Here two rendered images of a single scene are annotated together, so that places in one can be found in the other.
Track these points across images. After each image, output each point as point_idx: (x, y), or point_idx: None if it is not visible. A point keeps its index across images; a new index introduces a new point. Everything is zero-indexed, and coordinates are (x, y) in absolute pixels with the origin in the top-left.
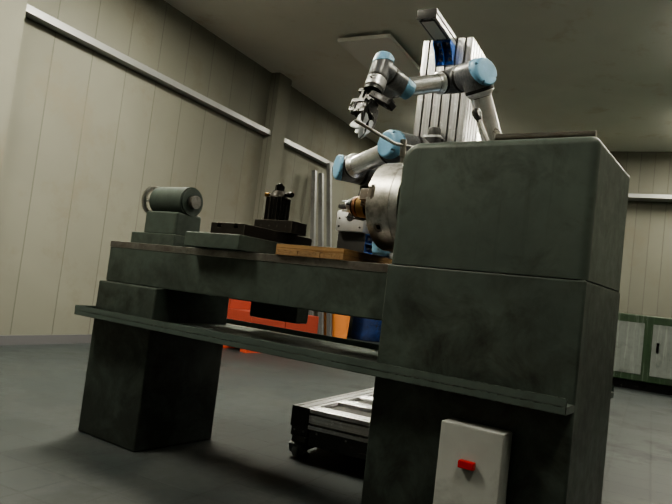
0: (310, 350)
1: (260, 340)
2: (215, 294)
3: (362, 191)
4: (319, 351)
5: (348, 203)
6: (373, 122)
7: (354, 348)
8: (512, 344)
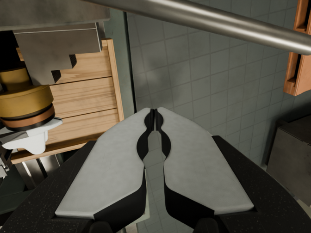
0: (128, 28)
1: (133, 77)
2: None
3: (100, 45)
4: (127, 19)
5: (55, 119)
6: (61, 210)
7: None
8: None
